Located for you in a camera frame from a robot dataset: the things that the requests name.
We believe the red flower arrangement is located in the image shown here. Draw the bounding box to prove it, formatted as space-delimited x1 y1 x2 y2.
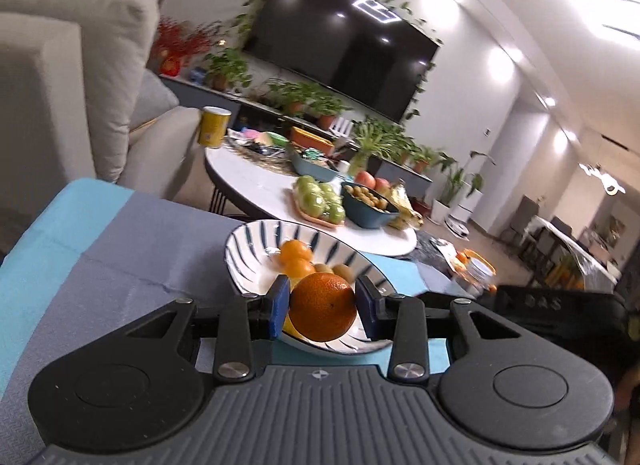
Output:
150 17 221 78

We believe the tray of green apples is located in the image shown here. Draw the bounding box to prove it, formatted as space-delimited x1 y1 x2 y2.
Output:
291 175 347 228

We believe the dining chair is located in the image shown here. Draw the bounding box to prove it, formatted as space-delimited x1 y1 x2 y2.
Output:
500 195 541 246

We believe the beige sofa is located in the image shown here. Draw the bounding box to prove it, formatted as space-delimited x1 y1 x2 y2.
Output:
0 0 206 226

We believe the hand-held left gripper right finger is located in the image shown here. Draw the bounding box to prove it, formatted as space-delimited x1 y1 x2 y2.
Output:
354 275 546 385

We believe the dark blue bowl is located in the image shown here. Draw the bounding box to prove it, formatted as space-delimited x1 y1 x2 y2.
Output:
341 182 401 230

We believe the row of potted green plants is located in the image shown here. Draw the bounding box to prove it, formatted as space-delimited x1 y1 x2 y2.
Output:
202 47 456 176

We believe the orange box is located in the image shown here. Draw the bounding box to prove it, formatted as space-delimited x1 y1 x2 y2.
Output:
290 126 335 156

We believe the blue grey printed tablecloth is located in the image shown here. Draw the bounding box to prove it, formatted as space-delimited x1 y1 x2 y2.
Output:
0 177 483 451

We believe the small glass jar orange label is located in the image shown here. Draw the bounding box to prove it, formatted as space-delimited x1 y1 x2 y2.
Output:
457 256 497 296

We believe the pile of longans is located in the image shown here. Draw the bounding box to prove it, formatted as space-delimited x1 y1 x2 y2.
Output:
345 184 396 210

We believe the glass plate with snacks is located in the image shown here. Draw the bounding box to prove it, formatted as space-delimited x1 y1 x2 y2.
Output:
225 132 291 163

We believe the small orange tangerine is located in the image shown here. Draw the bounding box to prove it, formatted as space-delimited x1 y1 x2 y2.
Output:
279 240 313 263
282 257 317 278

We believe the teal bowl of snacks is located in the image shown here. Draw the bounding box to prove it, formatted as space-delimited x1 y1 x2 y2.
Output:
289 147 341 183

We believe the large orange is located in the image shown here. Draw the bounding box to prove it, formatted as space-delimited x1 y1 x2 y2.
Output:
289 272 358 342

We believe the white ceiling lamp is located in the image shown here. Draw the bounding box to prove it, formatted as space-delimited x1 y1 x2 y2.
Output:
580 162 628 196

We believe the grey television cabinet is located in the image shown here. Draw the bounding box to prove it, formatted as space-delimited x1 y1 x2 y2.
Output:
160 72 433 183

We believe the grey cushion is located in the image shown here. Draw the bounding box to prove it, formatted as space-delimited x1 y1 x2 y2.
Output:
131 67 180 133

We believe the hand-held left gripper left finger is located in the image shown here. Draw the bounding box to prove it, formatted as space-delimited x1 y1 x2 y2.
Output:
100 275 292 385

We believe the black wall television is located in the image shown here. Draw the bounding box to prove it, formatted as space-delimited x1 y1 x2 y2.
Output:
241 0 442 124

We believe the dark marble round table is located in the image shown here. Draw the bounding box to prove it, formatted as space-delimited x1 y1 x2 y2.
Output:
410 230 466 276

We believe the white striped bowl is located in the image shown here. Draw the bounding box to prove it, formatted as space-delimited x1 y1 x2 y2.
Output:
224 219 396 357

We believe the yellow canister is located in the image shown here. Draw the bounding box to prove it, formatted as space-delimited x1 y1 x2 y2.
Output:
197 106 233 150

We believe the red apple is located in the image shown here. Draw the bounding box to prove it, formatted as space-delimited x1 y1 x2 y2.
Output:
354 170 391 193

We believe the white round coffee table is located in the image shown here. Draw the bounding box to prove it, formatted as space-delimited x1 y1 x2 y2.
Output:
204 137 418 258

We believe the dining table white cloth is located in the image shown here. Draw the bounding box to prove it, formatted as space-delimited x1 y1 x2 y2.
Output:
530 215 626 291

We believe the bunch of bananas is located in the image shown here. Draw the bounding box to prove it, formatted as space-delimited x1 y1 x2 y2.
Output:
387 180 423 230

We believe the glass vase green plant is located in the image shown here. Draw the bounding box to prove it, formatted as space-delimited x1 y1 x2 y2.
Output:
345 117 406 176

